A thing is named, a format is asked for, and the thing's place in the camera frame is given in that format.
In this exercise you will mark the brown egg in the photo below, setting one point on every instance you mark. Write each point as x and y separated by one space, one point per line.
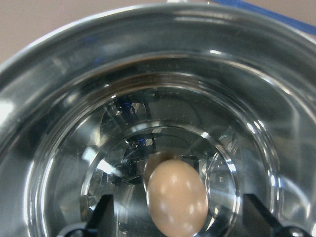
177 199

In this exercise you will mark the white electric cooking pot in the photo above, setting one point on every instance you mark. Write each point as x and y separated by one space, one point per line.
83 109

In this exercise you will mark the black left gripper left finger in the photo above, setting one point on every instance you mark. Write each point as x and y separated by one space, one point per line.
101 223

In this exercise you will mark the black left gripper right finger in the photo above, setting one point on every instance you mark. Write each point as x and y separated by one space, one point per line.
257 220

